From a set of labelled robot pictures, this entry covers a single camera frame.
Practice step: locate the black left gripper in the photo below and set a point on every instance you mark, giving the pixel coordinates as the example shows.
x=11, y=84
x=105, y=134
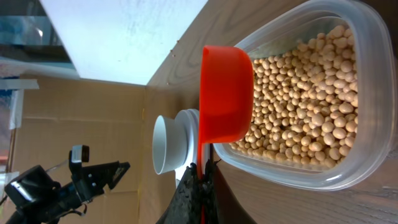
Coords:
x=89, y=182

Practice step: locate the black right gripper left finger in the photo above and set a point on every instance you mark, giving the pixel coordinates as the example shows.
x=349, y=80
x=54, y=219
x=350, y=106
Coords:
x=185, y=205

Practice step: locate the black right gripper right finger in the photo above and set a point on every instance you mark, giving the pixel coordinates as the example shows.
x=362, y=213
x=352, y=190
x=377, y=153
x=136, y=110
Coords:
x=221, y=205

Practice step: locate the red plastic measuring scoop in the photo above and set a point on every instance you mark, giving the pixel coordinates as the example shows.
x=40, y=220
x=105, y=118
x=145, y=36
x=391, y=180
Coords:
x=226, y=97

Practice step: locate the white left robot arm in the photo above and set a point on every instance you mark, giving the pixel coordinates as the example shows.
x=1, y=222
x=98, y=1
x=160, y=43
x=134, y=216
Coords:
x=39, y=199

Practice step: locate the white round bowl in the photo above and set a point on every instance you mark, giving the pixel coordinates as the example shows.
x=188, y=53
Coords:
x=169, y=145

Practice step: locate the white digital kitchen scale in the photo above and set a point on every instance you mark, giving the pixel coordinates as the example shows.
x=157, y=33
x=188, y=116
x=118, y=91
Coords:
x=189, y=119

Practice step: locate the pile of soybeans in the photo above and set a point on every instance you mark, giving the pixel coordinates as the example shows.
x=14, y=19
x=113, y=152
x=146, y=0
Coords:
x=305, y=106

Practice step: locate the clear plastic food container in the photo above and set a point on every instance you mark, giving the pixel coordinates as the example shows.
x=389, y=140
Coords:
x=377, y=93

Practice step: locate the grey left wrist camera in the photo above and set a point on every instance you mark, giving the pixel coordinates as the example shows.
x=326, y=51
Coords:
x=79, y=154

